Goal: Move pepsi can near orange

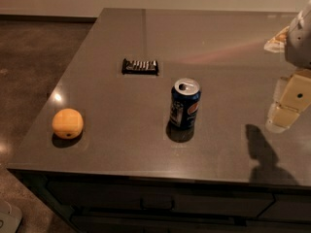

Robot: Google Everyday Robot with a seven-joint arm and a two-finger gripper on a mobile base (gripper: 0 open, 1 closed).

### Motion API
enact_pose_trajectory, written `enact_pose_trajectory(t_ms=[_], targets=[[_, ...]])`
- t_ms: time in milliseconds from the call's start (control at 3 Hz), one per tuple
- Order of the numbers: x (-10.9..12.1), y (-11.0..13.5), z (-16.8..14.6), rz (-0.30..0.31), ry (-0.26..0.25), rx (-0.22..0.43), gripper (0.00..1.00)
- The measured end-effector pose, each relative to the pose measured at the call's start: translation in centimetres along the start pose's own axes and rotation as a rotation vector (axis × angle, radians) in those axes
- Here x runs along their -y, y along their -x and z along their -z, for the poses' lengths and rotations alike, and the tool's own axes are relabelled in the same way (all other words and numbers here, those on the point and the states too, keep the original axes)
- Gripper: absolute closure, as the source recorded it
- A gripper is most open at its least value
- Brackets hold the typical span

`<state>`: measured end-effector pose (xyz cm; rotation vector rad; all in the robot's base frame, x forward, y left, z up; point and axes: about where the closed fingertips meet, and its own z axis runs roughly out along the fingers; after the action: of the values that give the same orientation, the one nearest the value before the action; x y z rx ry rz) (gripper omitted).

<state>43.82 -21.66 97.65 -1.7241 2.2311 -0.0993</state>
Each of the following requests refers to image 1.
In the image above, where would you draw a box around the blue pepsi can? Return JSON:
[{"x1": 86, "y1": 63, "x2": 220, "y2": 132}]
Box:
[{"x1": 170, "y1": 78, "x2": 201, "y2": 130}]

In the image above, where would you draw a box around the orange fruit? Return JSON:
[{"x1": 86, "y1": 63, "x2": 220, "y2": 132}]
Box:
[{"x1": 52, "y1": 109, "x2": 84, "y2": 139}]

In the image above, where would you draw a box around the dark cabinet drawer front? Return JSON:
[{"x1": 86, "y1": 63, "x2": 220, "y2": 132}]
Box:
[{"x1": 47, "y1": 181, "x2": 274, "y2": 217}]

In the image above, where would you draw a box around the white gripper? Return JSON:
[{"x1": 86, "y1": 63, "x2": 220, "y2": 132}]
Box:
[{"x1": 263, "y1": 0, "x2": 311, "y2": 133}]

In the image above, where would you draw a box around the white object on floor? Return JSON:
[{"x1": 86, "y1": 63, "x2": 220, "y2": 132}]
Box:
[{"x1": 0, "y1": 200, "x2": 22, "y2": 233}]

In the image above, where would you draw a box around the dark chocolate bar wrapper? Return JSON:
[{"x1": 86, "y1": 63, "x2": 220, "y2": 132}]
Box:
[{"x1": 121, "y1": 58, "x2": 159, "y2": 76}]

